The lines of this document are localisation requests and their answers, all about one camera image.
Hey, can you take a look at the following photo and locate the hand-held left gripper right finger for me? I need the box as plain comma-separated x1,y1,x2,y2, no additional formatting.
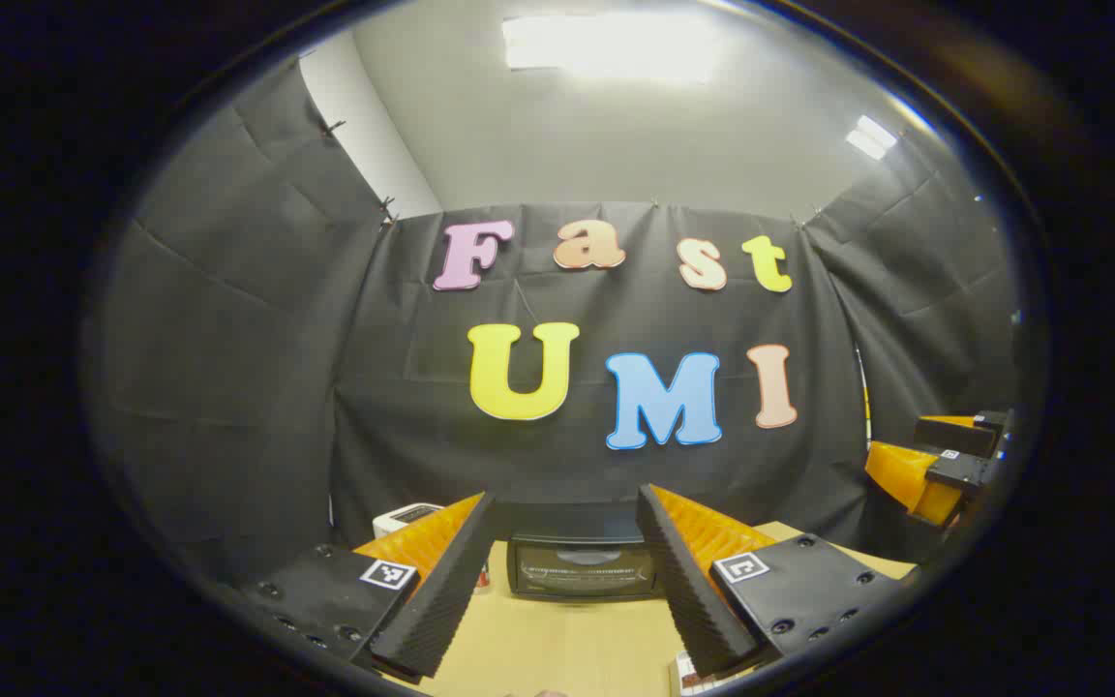
635,482,910,679

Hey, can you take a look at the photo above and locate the small ceiling light panel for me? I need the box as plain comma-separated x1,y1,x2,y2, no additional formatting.
845,114,899,162

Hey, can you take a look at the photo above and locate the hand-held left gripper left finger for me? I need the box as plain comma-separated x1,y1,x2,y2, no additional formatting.
226,491,498,681

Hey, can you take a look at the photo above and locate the black electric oven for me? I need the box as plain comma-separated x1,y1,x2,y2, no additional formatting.
506,503,661,603

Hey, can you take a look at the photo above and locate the white toaster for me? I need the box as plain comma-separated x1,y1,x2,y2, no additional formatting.
373,502,444,539

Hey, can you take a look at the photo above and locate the black backdrop cloth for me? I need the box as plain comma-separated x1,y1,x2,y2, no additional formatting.
83,58,1018,591

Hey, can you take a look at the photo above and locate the large ceiling light panel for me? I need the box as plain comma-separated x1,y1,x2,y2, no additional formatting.
502,14,715,85

